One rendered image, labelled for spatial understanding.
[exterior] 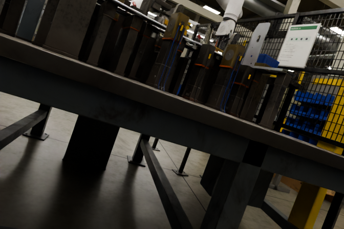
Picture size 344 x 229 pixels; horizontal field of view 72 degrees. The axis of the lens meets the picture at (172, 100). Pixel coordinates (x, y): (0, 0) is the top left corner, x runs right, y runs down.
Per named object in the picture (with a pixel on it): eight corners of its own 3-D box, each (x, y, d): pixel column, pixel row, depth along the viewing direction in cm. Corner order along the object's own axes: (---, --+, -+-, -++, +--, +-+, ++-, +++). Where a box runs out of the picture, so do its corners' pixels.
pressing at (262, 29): (251, 72, 151) (270, 21, 150) (238, 70, 161) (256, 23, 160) (252, 72, 152) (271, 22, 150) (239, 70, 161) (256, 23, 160)
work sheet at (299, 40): (304, 68, 153) (321, 22, 152) (274, 65, 173) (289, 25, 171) (305, 69, 154) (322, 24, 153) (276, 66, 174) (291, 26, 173)
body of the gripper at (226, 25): (219, 17, 145) (213, 35, 145) (231, 16, 136) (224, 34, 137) (228, 23, 149) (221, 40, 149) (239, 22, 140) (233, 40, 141)
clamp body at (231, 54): (217, 111, 116) (242, 44, 115) (203, 106, 126) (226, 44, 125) (227, 114, 120) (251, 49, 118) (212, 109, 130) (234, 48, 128)
